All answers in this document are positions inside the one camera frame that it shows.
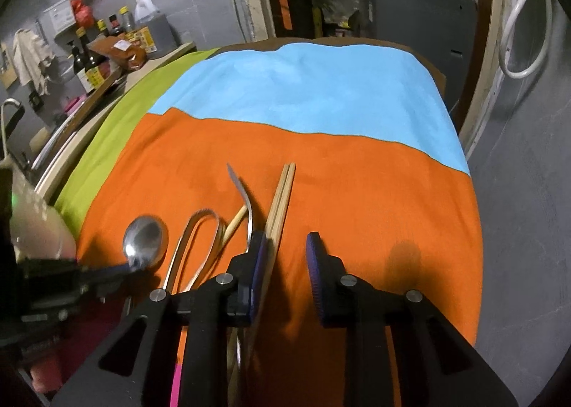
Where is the steel spoon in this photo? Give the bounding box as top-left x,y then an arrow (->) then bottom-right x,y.
84,215 -> 170,278

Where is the wooden stick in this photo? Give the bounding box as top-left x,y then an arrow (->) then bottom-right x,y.
222,205 -> 248,247

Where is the steel fork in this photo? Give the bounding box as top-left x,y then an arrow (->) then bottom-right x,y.
223,163 -> 254,252

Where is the light wooden chopstick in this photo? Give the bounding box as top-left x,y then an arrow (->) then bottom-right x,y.
238,162 -> 296,400

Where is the dark wine bottle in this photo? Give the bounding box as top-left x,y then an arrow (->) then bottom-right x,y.
68,41 -> 95,96

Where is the soy sauce bottle yellow label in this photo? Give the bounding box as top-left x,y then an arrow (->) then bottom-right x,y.
76,27 -> 105,90

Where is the colourful striped table cloth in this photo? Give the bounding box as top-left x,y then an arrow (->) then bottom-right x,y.
55,41 -> 483,406

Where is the large oil jug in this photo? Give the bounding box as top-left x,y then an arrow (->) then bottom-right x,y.
133,0 -> 177,59

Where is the grey cabinet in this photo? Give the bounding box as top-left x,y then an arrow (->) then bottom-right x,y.
370,0 -> 477,111

